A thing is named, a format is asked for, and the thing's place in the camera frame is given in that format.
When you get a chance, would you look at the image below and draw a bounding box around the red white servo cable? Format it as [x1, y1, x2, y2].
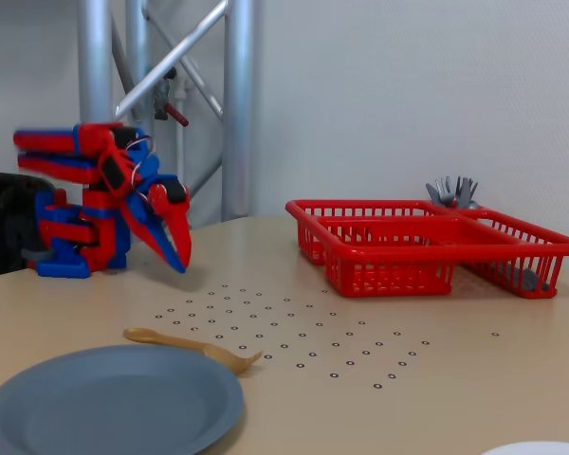
[124, 135, 156, 191]

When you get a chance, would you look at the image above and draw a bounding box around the red-handled pipe valve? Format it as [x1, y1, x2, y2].
[153, 65, 190, 128]

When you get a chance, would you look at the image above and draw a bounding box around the blue-grey plastic plate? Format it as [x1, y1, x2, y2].
[0, 344, 246, 455]

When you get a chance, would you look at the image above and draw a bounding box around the red plastic cutlery basket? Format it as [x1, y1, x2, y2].
[284, 198, 569, 300]

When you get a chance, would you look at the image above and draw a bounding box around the wooden spoon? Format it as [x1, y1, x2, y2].
[122, 327, 264, 378]

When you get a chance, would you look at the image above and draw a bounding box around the blue gripper body, black motor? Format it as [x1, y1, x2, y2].
[122, 173, 192, 224]

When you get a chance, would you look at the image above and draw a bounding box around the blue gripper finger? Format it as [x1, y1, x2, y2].
[127, 212, 187, 275]

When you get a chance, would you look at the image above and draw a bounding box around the black fabric object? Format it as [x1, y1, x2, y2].
[0, 173, 58, 281]

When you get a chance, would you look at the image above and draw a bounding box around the grey plastic cutlery piece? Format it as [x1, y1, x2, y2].
[497, 266, 551, 292]

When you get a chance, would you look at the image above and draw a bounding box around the white round disc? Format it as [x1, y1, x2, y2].
[481, 441, 569, 455]

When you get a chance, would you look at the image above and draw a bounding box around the aluminium truss frame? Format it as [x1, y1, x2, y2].
[75, 0, 257, 233]

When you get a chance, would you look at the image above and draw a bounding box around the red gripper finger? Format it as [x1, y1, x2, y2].
[147, 183, 193, 269]

